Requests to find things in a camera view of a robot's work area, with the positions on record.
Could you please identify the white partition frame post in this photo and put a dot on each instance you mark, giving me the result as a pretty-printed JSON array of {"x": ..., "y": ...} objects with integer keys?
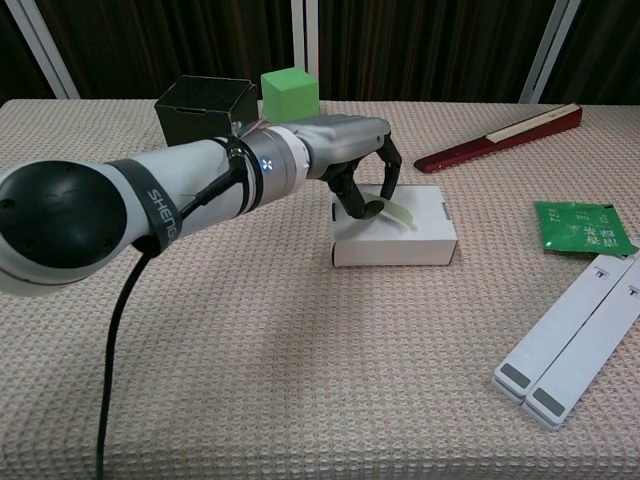
[
  {"x": 45, "y": 50},
  {"x": 550, "y": 50},
  {"x": 305, "y": 35}
]

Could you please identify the green tea packet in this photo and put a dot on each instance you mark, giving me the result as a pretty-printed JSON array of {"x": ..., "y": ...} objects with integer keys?
[{"x": 580, "y": 227}]

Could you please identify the white cardboard box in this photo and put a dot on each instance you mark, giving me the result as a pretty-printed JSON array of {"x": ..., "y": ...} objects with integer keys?
[{"x": 400, "y": 245}]

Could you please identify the dark pleated partition panel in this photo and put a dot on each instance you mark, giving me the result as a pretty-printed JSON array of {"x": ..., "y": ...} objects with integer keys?
[
  {"x": 610, "y": 50},
  {"x": 175, "y": 40},
  {"x": 17, "y": 60},
  {"x": 425, "y": 50}
]

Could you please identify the white folding stand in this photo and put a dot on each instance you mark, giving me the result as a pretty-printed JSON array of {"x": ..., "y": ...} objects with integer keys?
[{"x": 575, "y": 340}]

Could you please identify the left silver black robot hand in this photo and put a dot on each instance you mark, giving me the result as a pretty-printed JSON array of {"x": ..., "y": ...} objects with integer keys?
[{"x": 345, "y": 137}]

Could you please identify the red folded hand fan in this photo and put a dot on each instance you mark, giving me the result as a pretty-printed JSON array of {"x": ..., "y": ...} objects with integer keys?
[{"x": 480, "y": 147}]

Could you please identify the pale green strip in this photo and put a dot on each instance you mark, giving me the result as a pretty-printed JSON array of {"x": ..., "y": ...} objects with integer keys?
[{"x": 400, "y": 212}]

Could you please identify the green foam cube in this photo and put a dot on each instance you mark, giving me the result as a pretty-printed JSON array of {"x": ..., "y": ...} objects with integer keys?
[{"x": 290, "y": 95}]

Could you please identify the black cardboard box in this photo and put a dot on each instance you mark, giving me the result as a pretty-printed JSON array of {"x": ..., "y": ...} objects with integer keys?
[{"x": 195, "y": 120}]

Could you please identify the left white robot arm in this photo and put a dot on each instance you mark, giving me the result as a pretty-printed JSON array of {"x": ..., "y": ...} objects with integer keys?
[{"x": 125, "y": 200}]

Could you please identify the beige waffle tablecloth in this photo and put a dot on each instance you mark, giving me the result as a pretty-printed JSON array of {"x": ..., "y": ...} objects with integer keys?
[{"x": 300, "y": 375}]

